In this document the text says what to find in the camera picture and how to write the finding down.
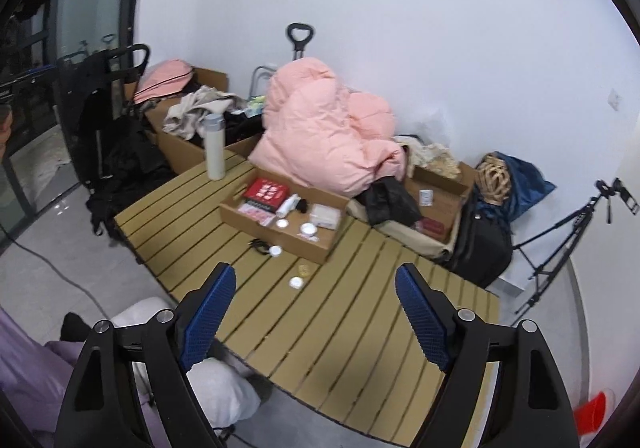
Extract person's leg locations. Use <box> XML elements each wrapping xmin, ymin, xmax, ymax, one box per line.
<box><xmin>110</xmin><ymin>297</ymin><xmax>176</xmax><ymax>329</ymax></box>
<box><xmin>187</xmin><ymin>355</ymin><xmax>262</xmax><ymax>429</ymax></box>

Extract black camera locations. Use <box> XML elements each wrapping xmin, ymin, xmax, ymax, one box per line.
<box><xmin>595</xmin><ymin>177</ymin><xmax>640</xmax><ymax>225</ymax></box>

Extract black suitcase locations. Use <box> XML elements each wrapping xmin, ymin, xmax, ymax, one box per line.
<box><xmin>444</xmin><ymin>188</ymin><xmax>514</xmax><ymax>289</ymax></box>

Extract purple jacket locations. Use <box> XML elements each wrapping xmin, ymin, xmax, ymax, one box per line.
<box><xmin>0</xmin><ymin>305</ymin><xmax>168</xmax><ymax>448</ymax></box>

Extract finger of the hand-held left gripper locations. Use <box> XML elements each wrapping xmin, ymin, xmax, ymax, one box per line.
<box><xmin>10</xmin><ymin>62</ymin><xmax>57</xmax><ymax>84</ymax></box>

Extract white thermos bottle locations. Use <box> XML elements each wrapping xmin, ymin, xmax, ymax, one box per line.
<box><xmin>203</xmin><ymin>113</ymin><xmax>227</xmax><ymax>181</ymax></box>

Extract glass door black frame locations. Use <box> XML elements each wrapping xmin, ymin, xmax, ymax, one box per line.
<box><xmin>0</xmin><ymin>0</ymin><xmax>151</xmax><ymax>249</ymax></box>

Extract pink down jacket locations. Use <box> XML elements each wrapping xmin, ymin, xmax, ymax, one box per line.
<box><xmin>248</xmin><ymin>58</ymin><xmax>408</xmax><ymax>201</ymax></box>

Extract person's left hand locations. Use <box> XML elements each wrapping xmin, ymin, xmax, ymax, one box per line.
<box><xmin>0</xmin><ymin>106</ymin><xmax>14</xmax><ymax>151</ymax></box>

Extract black bag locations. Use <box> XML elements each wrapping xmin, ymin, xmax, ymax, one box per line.
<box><xmin>359</xmin><ymin>176</ymin><xmax>422</xmax><ymax>227</ymax></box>

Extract black tripod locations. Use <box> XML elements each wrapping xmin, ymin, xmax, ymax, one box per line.
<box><xmin>510</xmin><ymin>195</ymin><xmax>609</xmax><ymax>315</ymax></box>

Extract black jacket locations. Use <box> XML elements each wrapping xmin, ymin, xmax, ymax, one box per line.
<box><xmin>87</xmin><ymin>118</ymin><xmax>177</xmax><ymax>245</ymax></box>

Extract large cardboard box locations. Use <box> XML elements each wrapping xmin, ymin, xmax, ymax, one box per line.
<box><xmin>122</xmin><ymin>68</ymin><xmax>264</xmax><ymax>177</ymax></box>

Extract beige clothes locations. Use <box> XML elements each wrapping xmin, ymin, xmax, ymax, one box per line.
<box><xmin>162</xmin><ymin>86</ymin><xmax>249</xmax><ymax>139</ymax></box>

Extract red plastic container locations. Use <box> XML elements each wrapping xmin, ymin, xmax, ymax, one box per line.
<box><xmin>574</xmin><ymin>390</ymin><xmax>619</xmax><ymax>440</ymax></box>

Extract clear plastic bag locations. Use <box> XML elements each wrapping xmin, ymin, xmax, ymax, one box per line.
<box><xmin>400</xmin><ymin>102</ymin><xmax>452</xmax><ymax>149</ymax></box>

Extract black folding trolley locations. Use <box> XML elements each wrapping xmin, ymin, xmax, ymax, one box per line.
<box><xmin>56</xmin><ymin>44</ymin><xmax>152</xmax><ymax>189</ymax></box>

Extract red box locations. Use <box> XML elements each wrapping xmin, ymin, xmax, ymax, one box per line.
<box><xmin>243</xmin><ymin>179</ymin><xmax>292</xmax><ymax>215</ymax></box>

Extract cream lace cloth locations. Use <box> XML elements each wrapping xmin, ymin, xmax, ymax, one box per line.
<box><xmin>395</xmin><ymin>135</ymin><xmax>461</xmax><ymax>179</ymax></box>

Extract pink card packet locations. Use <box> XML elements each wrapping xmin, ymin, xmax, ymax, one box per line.
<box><xmin>236</xmin><ymin>203</ymin><xmax>277</xmax><ymax>225</ymax></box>

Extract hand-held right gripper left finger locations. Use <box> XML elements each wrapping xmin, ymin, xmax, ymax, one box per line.
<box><xmin>54</xmin><ymin>262</ymin><xmax>237</xmax><ymax>448</ymax></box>

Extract white labelled packet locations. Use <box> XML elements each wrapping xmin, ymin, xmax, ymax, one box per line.
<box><xmin>308</xmin><ymin>204</ymin><xmax>342</xmax><ymax>231</ymax></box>

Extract black luggage handle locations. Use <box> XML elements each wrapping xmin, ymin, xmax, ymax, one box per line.
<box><xmin>286</xmin><ymin>22</ymin><xmax>315</xmax><ymax>62</ymax></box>

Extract shallow cardboard tray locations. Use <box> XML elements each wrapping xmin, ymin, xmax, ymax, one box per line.
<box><xmin>219</xmin><ymin>167</ymin><xmax>350</xmax><ymax>265</ymax></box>

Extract pink backpack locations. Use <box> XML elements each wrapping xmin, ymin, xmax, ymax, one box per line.
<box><xmin>134</xmin><ymin>59</ymin><xmax>196</xmax><ymax>104</ymax></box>

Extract cardboard box with flaps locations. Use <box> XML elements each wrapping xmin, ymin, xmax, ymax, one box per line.
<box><xmin>400</xmin><ymin>160</ymin><xmax>476</xmax><ymax>245</ymax></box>

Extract blue bag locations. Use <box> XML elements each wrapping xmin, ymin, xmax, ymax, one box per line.
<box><xmin>487</xmin><ymin>152</ymin><xmax>557</xmax><ymax>223</ymax></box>

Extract white metal frame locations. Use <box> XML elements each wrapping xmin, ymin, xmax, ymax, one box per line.
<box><xmin>248</xmin><ymin>64</ymin><xmax>279</xmax><ymax>99</ymax></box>

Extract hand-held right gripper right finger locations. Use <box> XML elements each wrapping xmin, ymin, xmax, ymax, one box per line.
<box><xmin>395</xmin><ymin>264</ymin><xmax>581</xmax><ymax>448</ymax></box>

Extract person's left leg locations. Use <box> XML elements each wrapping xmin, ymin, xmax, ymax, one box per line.
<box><xmin>110</xmin><ymin>297</ymin><xmax>176</xmax><ymax>329</ymax></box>

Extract slatted folding table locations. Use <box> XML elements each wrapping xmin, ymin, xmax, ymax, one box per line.
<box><xmin>114</xmin><ymin>150</ymin><xmax>502</xmax><ymax>448</ymax></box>

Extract person's right leg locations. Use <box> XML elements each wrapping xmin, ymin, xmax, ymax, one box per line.
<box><xmin>187</xmin><ymin>355</ymin><xmax>262</xmax><ymax>429</ymax></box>

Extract grey floor cable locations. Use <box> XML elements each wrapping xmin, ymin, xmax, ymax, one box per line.
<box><xmin>0</xmin><ymin>224</ymin><xmax>103</xmax><ymax>316</ymax></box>

